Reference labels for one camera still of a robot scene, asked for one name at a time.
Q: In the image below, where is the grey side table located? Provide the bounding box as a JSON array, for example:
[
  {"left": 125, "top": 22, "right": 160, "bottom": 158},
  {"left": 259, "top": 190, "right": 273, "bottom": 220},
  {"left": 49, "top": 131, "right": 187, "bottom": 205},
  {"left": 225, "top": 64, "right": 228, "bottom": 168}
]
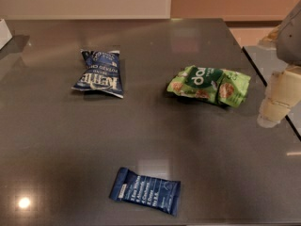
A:
[{"left": 243, "top": 46, "right": 301, "bottom": 137}]

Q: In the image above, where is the blue kettle chips bag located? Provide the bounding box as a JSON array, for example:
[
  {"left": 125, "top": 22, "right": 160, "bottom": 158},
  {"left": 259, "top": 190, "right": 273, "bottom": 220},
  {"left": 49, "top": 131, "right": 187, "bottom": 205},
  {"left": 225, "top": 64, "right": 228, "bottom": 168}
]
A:
[{"left": 72, "top": 49, "right": 123, "bottom": 98}]

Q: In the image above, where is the white box at left edge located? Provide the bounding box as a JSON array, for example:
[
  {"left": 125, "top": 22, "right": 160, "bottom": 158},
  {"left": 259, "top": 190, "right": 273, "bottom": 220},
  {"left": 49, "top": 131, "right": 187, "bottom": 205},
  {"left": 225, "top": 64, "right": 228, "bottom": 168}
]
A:
[{"left": 0, "top": 19, "right": 12, "bottom": 50}]

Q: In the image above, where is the green rice chip bag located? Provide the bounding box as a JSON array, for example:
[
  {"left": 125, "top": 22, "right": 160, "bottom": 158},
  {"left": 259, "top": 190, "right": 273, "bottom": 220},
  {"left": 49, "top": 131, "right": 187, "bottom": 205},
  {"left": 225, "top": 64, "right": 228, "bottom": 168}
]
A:
[{"left": 166, "top": 65, "right": 250, "bottom": 107}]

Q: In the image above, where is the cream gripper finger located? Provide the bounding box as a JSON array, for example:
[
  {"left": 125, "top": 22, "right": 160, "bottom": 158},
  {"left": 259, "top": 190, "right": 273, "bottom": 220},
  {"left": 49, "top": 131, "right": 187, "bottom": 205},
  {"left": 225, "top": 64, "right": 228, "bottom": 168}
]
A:
[
  {"left": 258, "top": 26, "right": 279, "bottom": 48},
  {"left": 257, "top": 65, "right": 301, "bottom": 128}
]

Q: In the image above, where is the blue rxbar blueberry bar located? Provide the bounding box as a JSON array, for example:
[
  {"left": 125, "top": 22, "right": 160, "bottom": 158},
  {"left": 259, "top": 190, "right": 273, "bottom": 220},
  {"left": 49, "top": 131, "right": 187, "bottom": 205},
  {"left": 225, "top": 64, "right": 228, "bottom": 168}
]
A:
[{"left": 109, "top": 168, "right": 181, "bottom": 216}]

